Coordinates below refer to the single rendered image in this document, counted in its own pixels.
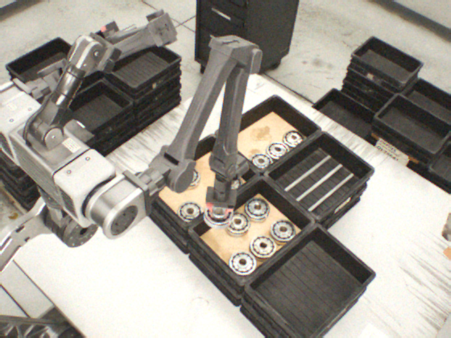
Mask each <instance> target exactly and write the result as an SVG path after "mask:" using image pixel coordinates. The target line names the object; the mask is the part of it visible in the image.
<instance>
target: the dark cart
mask: <svg viewBox="0 0 451 338"><path fill-rule="evenodd" d="M299 1H300V0H197V4H196V30H195V57H194V60H195V61H196V62H198V63H199V64H200V66H201V68H200V73H202V74H203V73H204V72H205V69H206V66H207V63H208V61H209V53H210V51H211V49H212V48H211V47H209V43H210V41H211V39H212V38H217V37H222V36H227V35H236V36H237V37H240V38H242V39H244V40H247V41H249V42H250V43H253V44H255V45H257V46H259V50H261V51H262V52H263V56H262V60H261V64H260V68H259V72H258V74H262V73H263V72H265V71H266V70H268V69H269V68H270V66H272V67H273V68H278V66H279V64H280V63H281V60H282V59H283V58H284V57H285V56H286V55H287V54H288V53H289V51H290V46H291V42H292V36H293V34H292V32H293V30H294V26H295V21H296V16H297V12H298V9H299Z"/></svg>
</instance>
